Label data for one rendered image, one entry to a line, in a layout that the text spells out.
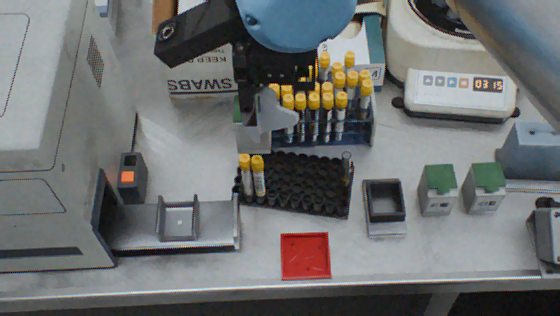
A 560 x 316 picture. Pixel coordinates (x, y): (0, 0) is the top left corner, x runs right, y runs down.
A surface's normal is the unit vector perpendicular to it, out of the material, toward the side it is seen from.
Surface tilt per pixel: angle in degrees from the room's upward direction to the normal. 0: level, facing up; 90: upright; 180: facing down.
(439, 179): 0
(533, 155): 90
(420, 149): 0
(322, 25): 90
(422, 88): 25
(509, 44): 85
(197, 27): 31
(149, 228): 0
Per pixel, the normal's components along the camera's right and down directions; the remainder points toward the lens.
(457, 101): -0.07, -0.15
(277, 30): 0.24, 0.81
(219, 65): 0.01, 0.83
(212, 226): -0.01, -0.55
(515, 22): -0.91, -0.12
